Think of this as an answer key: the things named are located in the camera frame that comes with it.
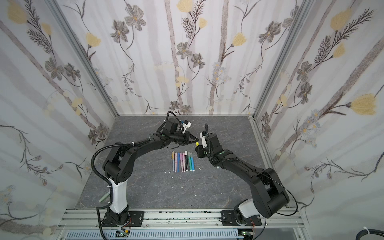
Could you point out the white slotted cable duct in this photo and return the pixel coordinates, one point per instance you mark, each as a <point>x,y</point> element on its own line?
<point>177,234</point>

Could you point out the teal green highlighter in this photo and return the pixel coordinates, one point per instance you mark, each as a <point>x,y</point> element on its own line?
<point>190,162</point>

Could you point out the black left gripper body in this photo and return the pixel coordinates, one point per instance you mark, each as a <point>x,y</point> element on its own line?
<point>180,138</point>

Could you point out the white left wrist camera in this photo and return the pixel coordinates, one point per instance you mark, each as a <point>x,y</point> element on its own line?
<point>185,125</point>

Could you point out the light blue highlighter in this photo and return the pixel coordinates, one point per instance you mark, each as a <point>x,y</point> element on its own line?
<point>192,162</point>

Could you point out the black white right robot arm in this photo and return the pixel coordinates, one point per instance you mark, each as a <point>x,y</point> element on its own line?
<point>268,193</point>

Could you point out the dark blue pen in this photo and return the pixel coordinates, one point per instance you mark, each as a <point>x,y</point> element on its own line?
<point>178,162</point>

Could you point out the black pen white cap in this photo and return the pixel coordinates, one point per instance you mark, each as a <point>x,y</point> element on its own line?
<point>186,161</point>

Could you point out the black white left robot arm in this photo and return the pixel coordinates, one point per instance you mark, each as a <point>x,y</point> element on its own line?
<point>119,165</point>

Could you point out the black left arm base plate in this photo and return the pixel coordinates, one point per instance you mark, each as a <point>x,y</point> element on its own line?
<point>135,218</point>

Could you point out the aluminium front rail frame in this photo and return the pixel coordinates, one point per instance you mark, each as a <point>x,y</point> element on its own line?
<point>83,224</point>

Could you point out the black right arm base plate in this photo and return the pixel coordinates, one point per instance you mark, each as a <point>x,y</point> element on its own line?
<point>235,218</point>

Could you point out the purple capped pink pen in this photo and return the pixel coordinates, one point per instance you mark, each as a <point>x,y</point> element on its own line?
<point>181,163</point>

